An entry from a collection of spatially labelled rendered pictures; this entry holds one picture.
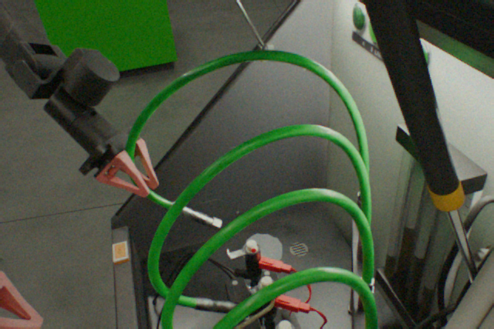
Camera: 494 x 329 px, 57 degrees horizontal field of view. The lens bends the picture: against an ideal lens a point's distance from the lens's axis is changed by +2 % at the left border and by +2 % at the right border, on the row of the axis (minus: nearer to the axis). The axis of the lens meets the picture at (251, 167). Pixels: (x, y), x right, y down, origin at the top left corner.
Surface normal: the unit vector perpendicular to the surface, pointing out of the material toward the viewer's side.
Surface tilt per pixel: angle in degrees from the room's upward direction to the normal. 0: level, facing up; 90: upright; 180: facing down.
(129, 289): 0
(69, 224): 0
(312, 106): 90
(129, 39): 90
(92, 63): 46
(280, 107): 90
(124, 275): 0
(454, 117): 90
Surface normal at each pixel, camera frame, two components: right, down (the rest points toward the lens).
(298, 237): -0.07, -0.79
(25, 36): 0.65, -0.62
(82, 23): 0.29, 0.56
